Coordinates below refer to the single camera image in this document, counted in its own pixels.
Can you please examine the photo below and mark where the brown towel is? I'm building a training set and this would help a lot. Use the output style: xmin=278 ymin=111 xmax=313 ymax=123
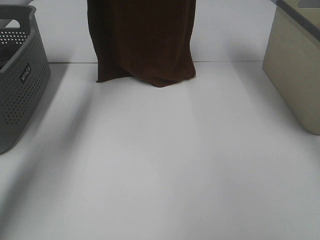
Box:
xmin=87 ymin=0 xmax=196 ymax=88

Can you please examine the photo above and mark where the beige plastic bin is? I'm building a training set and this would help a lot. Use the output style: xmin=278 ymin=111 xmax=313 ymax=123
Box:
xmin=262 ymin=0 xmax=320 ymax=135

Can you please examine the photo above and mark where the grey perforated plastic basket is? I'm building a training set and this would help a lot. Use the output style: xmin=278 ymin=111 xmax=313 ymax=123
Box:
xmin=0 ymin=4 xmax=51 ymax=153

